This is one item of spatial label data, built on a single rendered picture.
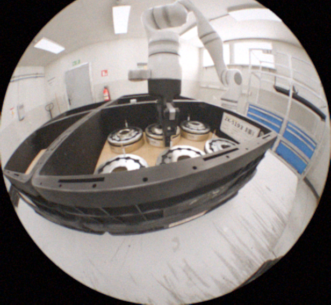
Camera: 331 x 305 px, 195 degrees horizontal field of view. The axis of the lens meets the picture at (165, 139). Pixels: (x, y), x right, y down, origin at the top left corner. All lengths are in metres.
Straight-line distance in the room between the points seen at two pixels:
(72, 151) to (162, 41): 0.25
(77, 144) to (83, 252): 0.29
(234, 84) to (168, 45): 0.36
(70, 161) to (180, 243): 0.28
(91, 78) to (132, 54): 1.49
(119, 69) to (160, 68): 3.28
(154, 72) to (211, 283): 0.48
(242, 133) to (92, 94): 3.54
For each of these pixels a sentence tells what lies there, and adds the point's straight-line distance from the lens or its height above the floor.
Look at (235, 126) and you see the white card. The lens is 0.30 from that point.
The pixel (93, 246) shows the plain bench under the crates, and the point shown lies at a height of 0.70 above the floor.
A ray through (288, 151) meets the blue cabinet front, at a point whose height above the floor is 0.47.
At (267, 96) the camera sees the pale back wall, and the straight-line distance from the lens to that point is 2.91.
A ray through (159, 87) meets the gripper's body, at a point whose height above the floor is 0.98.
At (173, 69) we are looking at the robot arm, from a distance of 0.20.
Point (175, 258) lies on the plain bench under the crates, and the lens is 0.28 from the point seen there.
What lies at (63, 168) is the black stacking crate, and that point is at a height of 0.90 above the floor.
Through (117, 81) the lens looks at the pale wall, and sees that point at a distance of 3.41.
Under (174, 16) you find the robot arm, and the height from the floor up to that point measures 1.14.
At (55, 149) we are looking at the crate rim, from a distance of 0.16.
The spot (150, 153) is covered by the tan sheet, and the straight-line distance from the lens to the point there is 0.24.
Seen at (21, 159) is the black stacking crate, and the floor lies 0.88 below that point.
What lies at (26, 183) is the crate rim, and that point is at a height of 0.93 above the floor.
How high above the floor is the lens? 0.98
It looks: 31 degrees down
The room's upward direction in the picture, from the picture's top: straight up
